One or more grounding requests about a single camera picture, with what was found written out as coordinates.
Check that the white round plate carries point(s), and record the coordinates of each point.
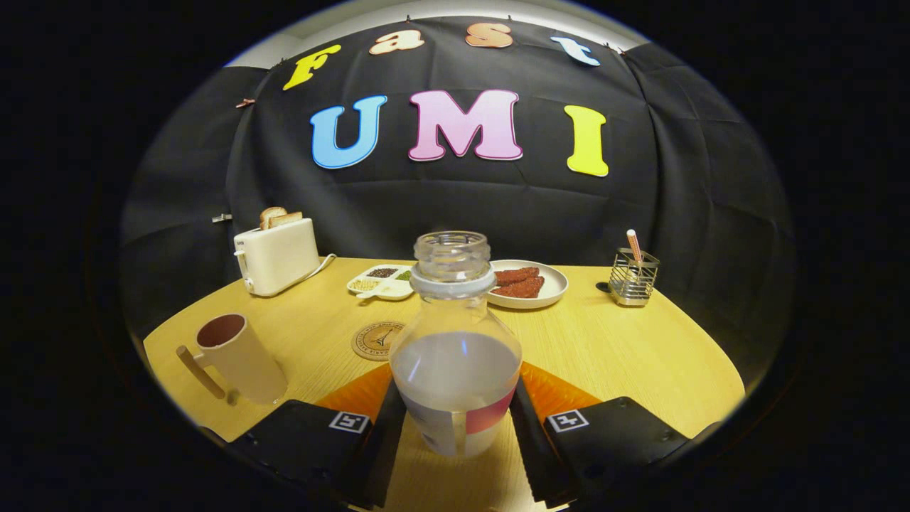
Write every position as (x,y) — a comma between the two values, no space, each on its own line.
(556,284)

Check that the wooden table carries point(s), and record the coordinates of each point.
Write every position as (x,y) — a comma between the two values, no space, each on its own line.
(611,355)

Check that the round wooden coaster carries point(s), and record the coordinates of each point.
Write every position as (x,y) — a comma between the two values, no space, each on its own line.
(373,341)

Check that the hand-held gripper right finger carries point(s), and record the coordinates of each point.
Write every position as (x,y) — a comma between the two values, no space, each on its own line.
(530,455)

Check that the clear juice bottle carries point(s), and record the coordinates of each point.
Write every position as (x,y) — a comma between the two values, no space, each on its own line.
(455,370)

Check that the toast slice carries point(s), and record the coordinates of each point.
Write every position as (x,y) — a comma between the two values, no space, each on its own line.
(286,220)
(270,215)

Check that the white divided dish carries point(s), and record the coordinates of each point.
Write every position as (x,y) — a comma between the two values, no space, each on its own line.
(387,290)

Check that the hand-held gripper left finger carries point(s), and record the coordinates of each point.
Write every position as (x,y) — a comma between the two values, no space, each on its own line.
(384,455)

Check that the red meat slice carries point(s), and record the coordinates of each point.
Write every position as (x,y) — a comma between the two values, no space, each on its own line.
(522,287)
(517,274)

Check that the pink clip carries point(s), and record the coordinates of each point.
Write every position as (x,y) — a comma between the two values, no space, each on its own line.
(245,103)

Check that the cream toaster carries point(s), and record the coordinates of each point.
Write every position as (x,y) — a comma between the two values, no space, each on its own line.
(281,256)

